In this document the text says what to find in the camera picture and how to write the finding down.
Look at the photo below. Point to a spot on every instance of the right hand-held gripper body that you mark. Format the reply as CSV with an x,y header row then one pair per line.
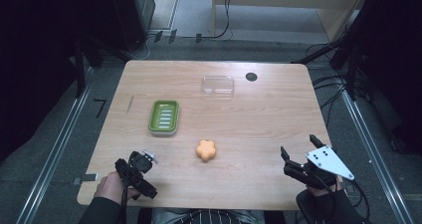
x,y
326,162

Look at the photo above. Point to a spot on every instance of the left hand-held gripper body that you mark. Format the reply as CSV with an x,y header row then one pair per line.
x,y
142,183

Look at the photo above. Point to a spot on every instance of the person's right hand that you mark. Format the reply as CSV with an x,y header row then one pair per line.
x,y
326,189

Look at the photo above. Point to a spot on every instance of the person's left hand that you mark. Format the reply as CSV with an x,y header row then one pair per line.
x,y
111,186

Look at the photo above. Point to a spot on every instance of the silver table clamp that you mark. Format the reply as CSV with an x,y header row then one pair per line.
x,y
87,177

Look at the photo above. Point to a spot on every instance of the green soap dish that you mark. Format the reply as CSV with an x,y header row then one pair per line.
x,y
164,117

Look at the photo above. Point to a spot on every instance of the orange flower-shaped soap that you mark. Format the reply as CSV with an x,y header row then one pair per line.
x,y
206,150

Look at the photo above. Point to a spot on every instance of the person's striped clothing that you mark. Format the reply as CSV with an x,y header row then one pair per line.
x,y
212,216

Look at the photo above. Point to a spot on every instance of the black round table grommet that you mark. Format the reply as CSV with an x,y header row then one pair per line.
x,y
251,77

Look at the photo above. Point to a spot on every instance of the black stand leg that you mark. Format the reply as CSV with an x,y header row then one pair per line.
x,y
320,51

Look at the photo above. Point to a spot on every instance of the clear plastic container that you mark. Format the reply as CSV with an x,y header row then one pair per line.
x,y
218,85

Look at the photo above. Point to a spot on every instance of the dark curtain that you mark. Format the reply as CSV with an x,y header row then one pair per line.
x,y
36,58
391,58

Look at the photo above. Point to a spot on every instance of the black cabinet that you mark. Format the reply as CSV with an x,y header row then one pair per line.
x,y
136,15

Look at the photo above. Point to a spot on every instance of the metal floor rail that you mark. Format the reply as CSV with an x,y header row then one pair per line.
x,y
375,154
56,151

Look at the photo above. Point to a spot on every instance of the black upright stand post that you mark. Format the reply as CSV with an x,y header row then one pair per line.
x,y
79,68

